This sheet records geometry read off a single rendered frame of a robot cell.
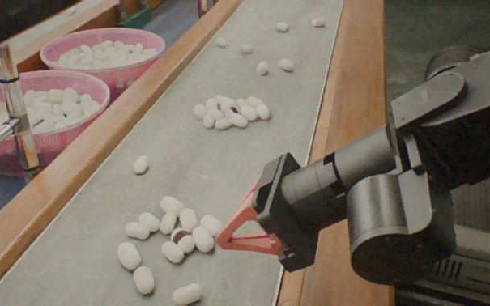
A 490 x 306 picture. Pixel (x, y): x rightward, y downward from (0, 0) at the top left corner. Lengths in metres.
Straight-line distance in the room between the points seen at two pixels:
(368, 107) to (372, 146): 0.50
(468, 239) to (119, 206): 0.72
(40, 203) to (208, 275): 0.24
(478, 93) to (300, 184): 0.16
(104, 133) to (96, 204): 0.15
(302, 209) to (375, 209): 0.09
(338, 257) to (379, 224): 0.23
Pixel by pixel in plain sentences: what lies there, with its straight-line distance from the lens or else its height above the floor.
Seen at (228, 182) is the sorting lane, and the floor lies 0.74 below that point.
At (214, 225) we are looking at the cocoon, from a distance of 0.62.
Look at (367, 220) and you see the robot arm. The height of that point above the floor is 0.93.
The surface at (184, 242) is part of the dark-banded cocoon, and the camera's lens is 0.60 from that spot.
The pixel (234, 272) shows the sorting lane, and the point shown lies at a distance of 0.59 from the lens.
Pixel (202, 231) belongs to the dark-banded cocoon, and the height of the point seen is 0.76.
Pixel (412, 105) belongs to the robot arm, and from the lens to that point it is 0.40.
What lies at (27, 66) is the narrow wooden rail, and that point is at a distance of 1.19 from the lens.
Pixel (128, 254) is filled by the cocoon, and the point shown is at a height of 0.76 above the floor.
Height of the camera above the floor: 1.15
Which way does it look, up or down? 31 degrees down
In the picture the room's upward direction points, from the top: 1 degrees clockwise
